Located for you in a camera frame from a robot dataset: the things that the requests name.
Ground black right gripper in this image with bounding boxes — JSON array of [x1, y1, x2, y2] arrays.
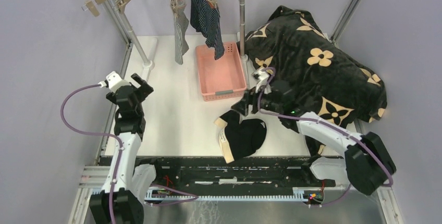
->
[[230, 82, 282, 117]]

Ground black underwear beige waistband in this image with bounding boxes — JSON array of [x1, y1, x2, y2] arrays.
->
[[214, 110, 267, 164]]

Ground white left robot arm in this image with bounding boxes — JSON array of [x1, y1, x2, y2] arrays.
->
[[89, 71, 164, 223]]

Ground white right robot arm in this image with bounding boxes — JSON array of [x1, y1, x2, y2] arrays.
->
[[231, 86, 397, 195]]

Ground grey striped underwear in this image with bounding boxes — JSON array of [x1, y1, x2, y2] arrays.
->
[[172, 9, 189, 65]]

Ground navy striped underwear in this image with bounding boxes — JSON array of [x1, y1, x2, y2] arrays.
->
[[190, 0, 225, 60]]

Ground pink plastic basket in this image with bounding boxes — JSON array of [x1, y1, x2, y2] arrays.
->
[[195, 42, 247, 102]]

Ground right metal rack pole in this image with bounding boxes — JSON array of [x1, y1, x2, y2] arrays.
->
[[239, 0, 247, 62]]

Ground black floral blanket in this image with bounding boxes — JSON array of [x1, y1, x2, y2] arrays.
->
[[238, 5, 388, 157]]

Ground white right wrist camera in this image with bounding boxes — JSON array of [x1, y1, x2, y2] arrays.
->
[[252, 67, 276, 94]]

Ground left aluminium frame rail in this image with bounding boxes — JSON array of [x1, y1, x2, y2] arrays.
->
[[93, 43, 133, 157]]

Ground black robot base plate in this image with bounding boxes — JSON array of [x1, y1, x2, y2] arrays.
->
[[136, 157, 336, 197]]

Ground white slotted cable duct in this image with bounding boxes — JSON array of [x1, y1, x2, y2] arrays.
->
[[144, 187, 324, 204]]

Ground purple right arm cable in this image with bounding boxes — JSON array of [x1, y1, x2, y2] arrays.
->
[[256, 67, 395, 207]]

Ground right aluminium frame post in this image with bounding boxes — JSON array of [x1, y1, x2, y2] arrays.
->
[[330, 0, 361, 45]]

